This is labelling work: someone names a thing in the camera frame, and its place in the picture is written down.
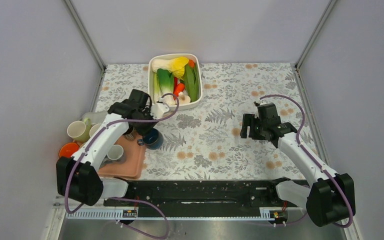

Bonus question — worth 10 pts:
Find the brown mug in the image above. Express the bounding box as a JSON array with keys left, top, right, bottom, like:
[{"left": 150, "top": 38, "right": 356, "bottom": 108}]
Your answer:
[{"left": 123, "top": 125, "right": 138, "bottom": 141}]

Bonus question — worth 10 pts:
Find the dark blue mug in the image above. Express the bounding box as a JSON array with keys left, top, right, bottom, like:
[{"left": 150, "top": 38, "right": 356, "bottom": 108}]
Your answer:
[{"left": 136, "top": 128, "right": 164, "bottom": 150}]

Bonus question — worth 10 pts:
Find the yellow mug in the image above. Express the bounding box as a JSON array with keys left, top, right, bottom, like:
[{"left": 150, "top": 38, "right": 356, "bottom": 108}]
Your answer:
[{"left": 89, "top": 123, "right": 102, "bottom": 138}]

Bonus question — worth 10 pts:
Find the grey mug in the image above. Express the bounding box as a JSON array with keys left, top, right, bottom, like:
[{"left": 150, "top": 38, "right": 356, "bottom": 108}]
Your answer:
[{"left": 99, "top": 144, "right": 126, "bottom": 168}]

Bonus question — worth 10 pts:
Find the light green mug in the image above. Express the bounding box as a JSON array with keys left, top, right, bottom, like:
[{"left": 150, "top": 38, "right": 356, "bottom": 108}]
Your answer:
[{"left": 66, "top": 118, "right": 92, "bottom": 143}]

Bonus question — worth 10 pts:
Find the orange mug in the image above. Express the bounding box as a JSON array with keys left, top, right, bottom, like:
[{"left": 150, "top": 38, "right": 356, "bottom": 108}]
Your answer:
[{"left": 58, "top": 142, "right": 80, "bottom": 158}]

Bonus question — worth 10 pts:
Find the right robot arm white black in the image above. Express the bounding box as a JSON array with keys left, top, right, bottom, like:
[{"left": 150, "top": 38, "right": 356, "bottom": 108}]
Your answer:
[{"left": 240, "top": 103, "right": 356, "bottom": 227}]

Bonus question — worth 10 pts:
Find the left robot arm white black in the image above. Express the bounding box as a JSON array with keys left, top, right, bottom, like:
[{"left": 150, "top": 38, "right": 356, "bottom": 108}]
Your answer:
[{"left": 56, "top": 89, "right": 156, "bottom": 206}]

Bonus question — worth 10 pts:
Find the bok choy toy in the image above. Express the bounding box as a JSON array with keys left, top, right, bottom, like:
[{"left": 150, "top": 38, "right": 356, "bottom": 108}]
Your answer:
[{"left": 156, "top": 68, "right": 176, "bottom": 105}]

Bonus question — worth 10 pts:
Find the white mushroom toy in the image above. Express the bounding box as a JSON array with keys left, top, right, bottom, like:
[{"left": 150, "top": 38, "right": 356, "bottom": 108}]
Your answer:
[{"left": 178, "top": 91, "right": 191, "bottom": 105}]

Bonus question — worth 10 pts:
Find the orange carrot toy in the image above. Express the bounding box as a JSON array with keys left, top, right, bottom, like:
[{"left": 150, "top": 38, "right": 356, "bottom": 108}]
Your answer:
[{"left": 173, "top": 83, "right": 186, "bottom": 97}]

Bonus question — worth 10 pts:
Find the floral table mat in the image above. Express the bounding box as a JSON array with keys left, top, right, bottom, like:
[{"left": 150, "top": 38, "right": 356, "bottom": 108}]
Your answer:
[{"left": 92, "top": 62, "right": 322, "bottom": 182}]

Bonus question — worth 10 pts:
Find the white vegetable tray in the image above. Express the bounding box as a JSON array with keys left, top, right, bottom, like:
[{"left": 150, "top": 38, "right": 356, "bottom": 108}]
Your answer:
[{"left": 147, "top": 53, "right": 203, "bottom": 110}]

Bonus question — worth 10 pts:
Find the napa cabbage toy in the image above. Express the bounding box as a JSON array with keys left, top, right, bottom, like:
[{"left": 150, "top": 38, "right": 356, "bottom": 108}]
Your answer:
[{"left": 151, "top": 56, "right": 190, "bottom": 80}]

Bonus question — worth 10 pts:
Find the green leafy vegetable toy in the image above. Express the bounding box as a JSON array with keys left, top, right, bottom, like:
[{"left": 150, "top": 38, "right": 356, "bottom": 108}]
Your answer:
[{"left": 183, "top": 64, "right": 200, "bottom": 102}]

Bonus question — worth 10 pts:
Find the pink plastic tray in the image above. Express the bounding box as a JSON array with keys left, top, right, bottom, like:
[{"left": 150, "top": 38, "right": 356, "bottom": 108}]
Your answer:
[{"left": 98, "top": 134, "right": 147, "bottom": 179}]

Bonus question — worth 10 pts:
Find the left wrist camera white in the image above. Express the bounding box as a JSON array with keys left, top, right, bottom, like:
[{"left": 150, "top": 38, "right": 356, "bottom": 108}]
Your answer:
[{"left": 150, "top": 102, "right": 171, "bottom": 120}]

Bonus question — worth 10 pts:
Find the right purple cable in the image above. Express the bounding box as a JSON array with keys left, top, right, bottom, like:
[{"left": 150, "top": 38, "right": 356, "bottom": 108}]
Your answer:
[{"left": 259, "top": 94, "right": 355, "bottom": 229}]

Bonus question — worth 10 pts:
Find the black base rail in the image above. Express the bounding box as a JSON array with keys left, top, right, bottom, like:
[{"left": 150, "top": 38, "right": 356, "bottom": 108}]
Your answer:
[{"left": 103, "top": 180, "right": 295, "bottom": 220}]

